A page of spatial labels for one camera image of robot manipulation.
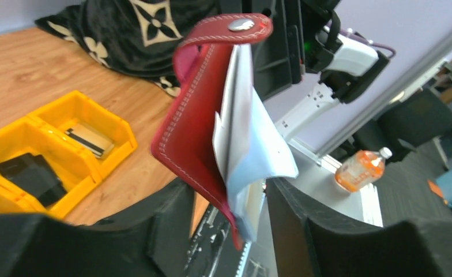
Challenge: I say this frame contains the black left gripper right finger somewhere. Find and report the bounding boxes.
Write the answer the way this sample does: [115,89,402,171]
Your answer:
[266,178,452,276]

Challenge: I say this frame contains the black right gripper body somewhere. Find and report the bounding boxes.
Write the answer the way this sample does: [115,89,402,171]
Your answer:
[218,0,341,102]

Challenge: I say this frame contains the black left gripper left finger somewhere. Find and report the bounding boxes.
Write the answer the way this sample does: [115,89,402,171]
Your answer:
[0,179,194,276]

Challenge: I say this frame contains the white cards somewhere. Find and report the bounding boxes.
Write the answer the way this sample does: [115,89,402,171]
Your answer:
[212,44,299,242]

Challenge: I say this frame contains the red leather card holder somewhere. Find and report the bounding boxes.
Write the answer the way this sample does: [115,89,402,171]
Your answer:
[150,13,273,249]

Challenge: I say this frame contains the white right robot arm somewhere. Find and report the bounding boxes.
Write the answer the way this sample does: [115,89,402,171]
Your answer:
[219,1,390,141]

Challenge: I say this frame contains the yellow bin with black holder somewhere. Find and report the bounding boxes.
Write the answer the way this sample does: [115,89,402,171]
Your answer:
[0,117,103,219]

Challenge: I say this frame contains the beige striped cards in bin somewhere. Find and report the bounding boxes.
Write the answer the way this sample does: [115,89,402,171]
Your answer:
[65,123,114,159]

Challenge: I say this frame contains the yellow bin with striped cards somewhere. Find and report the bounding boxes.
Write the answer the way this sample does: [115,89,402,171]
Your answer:
[29,91,138,179]

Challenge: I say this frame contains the black card holder in bin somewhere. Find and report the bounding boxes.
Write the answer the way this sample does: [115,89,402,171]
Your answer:
[0,153,67,207]

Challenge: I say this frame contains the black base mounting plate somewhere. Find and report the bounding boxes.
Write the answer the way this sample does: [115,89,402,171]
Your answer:
[184,204,269,277]

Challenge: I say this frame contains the orange drink bottle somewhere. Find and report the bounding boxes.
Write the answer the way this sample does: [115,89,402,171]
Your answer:
[334,147,393,193]

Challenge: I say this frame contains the black floral blanket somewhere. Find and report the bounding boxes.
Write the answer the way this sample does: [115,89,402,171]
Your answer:
[35,0,220,97]

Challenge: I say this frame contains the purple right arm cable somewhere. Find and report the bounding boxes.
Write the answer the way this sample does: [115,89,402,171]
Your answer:
[348,28,397,58]

